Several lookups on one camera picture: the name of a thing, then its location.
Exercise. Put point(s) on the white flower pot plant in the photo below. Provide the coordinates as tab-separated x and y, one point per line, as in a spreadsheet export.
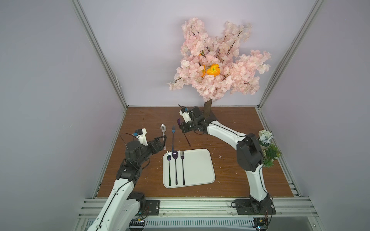
265	139

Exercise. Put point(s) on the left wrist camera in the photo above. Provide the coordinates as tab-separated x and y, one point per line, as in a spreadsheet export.
140	135

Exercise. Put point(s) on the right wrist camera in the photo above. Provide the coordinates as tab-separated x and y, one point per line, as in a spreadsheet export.
185	115

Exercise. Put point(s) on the purple spoon thin handle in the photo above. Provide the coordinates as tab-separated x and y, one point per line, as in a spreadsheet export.
179	122

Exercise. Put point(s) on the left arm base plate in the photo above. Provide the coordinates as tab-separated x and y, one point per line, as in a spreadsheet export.
150	208

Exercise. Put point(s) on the dark purple fork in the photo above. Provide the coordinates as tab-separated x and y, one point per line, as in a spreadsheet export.
182	156

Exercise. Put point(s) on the green succulent pot plant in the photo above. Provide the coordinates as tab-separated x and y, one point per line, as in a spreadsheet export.
271	154

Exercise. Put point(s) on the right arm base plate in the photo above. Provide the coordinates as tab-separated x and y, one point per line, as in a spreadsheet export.
254	207

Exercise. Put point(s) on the white square tray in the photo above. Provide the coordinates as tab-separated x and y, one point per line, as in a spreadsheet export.
198	167

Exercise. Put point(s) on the blue fork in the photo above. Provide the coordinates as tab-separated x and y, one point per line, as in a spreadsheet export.
173	133

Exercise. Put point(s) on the pink cherry blossom tree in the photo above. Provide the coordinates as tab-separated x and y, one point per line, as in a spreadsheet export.
214	65

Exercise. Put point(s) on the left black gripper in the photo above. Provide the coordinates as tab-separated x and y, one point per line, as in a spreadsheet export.
155	144

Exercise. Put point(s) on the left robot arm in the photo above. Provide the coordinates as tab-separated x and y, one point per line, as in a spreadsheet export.
123	203

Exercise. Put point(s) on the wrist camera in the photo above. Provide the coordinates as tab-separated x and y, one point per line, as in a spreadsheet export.
185	115
140	135

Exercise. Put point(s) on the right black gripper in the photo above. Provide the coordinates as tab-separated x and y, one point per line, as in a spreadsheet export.
187	125

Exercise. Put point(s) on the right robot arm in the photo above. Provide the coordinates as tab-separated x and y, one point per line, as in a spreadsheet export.
248	153

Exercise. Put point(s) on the aluminium front rail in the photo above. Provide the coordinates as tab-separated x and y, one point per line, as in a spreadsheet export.
207	207

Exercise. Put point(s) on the dark purple spoon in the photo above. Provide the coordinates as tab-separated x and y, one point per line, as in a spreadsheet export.
175	156

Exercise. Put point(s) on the silver spoon pink handle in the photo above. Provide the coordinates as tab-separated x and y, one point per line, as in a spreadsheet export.
163	130

